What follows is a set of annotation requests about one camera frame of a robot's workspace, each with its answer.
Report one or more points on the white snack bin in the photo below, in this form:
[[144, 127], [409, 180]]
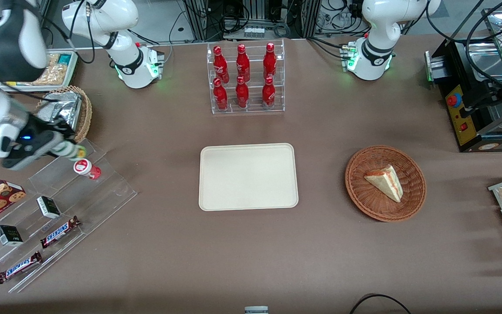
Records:
[[73, 72]]

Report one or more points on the beige plastic tray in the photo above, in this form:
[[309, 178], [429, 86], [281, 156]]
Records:
[[248, 176]]

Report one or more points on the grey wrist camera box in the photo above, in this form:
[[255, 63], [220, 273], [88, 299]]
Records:
[[26, 152]]

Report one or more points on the red cola bottle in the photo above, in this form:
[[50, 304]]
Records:
[[269, 61], [220, 97], [220, 65], [268, 93], [242, 63], [242, 95]]

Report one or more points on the light wicker basket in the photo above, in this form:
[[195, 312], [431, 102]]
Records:
[[86, 113]]

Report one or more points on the round brown wicker basket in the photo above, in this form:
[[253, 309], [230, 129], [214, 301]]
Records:
[[364, 200]]

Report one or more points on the small grey device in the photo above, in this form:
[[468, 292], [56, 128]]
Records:
[[256, 310]]

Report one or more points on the red lid yogurt cup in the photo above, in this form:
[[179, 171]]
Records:
[[85, 168]]

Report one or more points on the small black box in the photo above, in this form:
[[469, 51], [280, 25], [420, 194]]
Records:
[[8, 235], [49, 207]]

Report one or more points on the Snickers bar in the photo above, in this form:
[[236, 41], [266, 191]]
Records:
[[59, 232], [19, 267]]

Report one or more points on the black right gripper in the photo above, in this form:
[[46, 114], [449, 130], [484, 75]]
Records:
[[38, 129]]

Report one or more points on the clear cracker bag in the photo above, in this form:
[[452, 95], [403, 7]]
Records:
[[55, 72]]

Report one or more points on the silver foil bag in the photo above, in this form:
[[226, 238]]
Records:
[[66, 109]]

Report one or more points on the teal snack packet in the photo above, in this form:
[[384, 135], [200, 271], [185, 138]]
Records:
[[64, 58]]

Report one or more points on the clear acrylic bottle rack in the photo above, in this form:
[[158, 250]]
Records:
[[251, 109]]

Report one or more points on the white power strip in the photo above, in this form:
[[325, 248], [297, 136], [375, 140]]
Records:
[[254, 32]]

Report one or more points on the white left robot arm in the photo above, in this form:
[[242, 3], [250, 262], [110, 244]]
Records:
[[375, 56]]

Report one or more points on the wrapped triangle sandwich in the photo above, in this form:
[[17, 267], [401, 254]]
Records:
[[386, 182]]

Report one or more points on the black machine with red button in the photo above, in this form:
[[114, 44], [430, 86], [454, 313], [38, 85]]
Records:
[[473, 100]]

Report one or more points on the clear acrylic tiered stand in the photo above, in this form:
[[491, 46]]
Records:
[[98, 196]]

